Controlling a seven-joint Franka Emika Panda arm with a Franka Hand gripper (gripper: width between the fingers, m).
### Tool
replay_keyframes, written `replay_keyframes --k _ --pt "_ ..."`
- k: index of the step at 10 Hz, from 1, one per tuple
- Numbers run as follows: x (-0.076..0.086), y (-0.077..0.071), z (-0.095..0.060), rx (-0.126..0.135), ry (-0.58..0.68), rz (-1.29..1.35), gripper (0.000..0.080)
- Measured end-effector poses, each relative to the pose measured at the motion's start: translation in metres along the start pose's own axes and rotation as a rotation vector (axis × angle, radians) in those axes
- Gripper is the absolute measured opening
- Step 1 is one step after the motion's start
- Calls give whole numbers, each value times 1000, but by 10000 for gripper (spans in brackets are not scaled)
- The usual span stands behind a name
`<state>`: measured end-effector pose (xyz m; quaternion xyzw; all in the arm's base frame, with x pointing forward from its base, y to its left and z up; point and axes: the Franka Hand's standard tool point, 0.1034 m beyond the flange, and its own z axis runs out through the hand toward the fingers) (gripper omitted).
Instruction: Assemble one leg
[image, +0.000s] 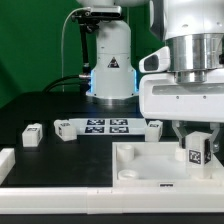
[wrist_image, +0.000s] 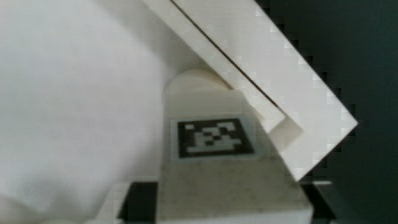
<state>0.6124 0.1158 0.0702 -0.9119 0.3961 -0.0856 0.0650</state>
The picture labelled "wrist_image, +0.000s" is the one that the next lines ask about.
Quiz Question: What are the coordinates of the white table leg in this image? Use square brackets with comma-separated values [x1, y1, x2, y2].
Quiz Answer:
[156, 69, 312, 224]

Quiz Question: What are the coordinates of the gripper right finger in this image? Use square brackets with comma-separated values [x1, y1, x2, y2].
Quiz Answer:
[299, 181, 339, 224]

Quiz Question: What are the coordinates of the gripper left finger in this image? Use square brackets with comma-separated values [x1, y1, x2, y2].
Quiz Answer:
[86, 181, 159, 224]

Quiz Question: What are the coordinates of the white square table top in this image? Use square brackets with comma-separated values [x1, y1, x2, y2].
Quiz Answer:
[0, 0, 356, 224]

